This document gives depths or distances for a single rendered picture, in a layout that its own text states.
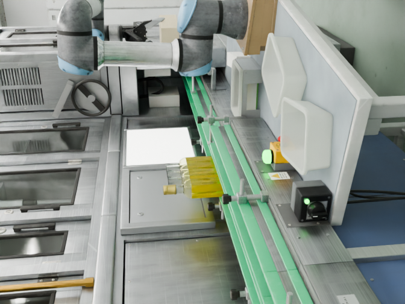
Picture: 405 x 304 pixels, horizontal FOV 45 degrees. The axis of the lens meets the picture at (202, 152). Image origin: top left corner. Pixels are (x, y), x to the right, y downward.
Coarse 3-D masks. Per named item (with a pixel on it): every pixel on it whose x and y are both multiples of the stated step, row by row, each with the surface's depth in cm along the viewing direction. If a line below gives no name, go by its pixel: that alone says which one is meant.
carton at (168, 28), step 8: (160, 16) 217; (168, 16) 217; (176, 16) 217; (160, 24) 209; (168, 24) 209; (176, 24) 210; (160, 32) 212; (168, 32) 207; (176, 32) 207; (160, 40) 217; (168, 40) 209
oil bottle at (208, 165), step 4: (184, 164) 185; (188, 164) 184; (192, 164) 184; (196, 164) 184; (200, 164) 185; (204, 164) 185; (208, 164) 185; (212, 164) 185; (180, 168) 184; (184, 168) 182; (188, 168) 182; (192, 168) 182; (196, 168) 182; (200, 168) 182; (204, 168) 182; (208, 168) 182; (212, 168) 182; (180, 172) 182
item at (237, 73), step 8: (232, 64) 204; (232, 72) 205; (240, 72) 189; (232, 80) 207; (240, 80) 190; (232, 88) 208; (240, 88) 192; (232, 96) 210; (240, 96) 193; (232, 104) 211; (240, 104) 195; (240, 112) 197
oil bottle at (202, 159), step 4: (200, 156) 191; (204, 156) 191; (208, 156) 191; (180, 160) 189; (184, 160) 188; (188, 160) 188; (192, 160) 188; (196, 160) 188; (200, 160) 188; (204, 160) 188; (208, 160) 188; (212, 160) 188; (180, 164) 187
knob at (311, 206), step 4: (312, 204) 124; (316, 204) 123; (320, 204) 124; (308, 208) 124; (312, 208) 123; (316, 208) 123; (320, 208) 123; (324, 208) 123; (308, 212) 125; (312, 212) 123; (316, 212) 123; (320, 212) 123; (324, 212) 123; (312, 216) 122; (316, 216) 122; (320, 216) 122; (324, 216) 123
